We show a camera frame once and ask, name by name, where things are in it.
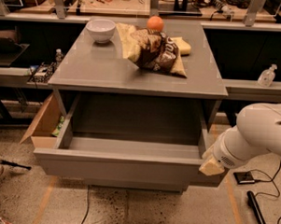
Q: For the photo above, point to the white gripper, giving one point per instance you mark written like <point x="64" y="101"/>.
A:
<point x="225" y="156"/>

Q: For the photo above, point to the grey top drawer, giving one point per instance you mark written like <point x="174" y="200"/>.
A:
<point x="131" y="138"/>

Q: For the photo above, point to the grey drawer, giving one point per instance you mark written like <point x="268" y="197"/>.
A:
<point x="135" y="185"/>
<point x="131" y="138"/>

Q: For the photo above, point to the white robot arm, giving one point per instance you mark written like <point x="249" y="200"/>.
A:
<point x="257" y="132"/>

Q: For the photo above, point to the grey drawer cabinet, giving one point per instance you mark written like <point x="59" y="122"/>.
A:
<point x="92" y="68"/>

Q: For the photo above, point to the grey bottom drawer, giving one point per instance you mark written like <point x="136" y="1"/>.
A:
<point x="135" y="185"/>

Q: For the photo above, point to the black floor device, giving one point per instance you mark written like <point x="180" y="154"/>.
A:
<point x="243" y="178"/>

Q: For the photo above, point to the black metal floor bar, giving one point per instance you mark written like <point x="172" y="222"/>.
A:
<point x="252" y="203"/>

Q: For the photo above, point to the clear sanitizer bottle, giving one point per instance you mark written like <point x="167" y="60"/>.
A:
<point x="267" y="76"/>

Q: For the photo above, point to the yellow sponge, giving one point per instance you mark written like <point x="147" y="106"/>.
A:
<point x="184" y="47"/>

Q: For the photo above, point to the brown chip bag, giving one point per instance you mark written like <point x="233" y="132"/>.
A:
<point x="150" y="49"/>

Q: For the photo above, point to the orange fruit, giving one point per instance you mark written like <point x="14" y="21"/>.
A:
<point x="155" y="23"/>

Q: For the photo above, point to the green packet in box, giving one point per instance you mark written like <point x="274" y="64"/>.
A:
<point x="58" y="126"/>

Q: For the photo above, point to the cardboard box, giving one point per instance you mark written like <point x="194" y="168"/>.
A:
<point x="44" y="124"/>

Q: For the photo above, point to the white ceramic bowl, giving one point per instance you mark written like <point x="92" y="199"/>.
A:
<point x="101" y="30"/>

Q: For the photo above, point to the small plastic bottle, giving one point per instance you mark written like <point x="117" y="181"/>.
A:
<point x="58" y="56"/>

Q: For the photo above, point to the tray of small parts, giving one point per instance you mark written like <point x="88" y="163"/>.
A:
<point x="42" y="73"/>

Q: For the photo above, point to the grey long shelf bench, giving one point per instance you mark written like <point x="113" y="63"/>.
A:
<point x="240" y="90"/>

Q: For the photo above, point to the wooden back workbench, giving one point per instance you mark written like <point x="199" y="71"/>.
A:
<point x="222" y="10"/>

